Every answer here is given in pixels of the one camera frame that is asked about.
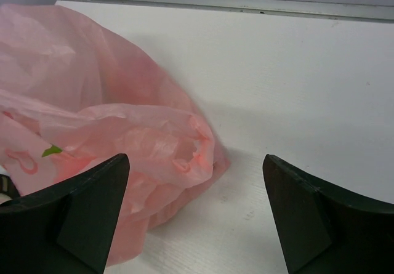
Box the aluminium table frame rail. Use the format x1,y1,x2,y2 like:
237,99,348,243
68,0,393,23

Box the black rimmed ceramic plate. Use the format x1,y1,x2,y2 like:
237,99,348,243
0,174,20,204

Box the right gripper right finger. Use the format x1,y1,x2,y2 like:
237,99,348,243
263,155,393,273

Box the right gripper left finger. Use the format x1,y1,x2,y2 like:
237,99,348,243
1,154,129,273

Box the pink plastic bag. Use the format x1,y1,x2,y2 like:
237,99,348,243
1,4,230,266

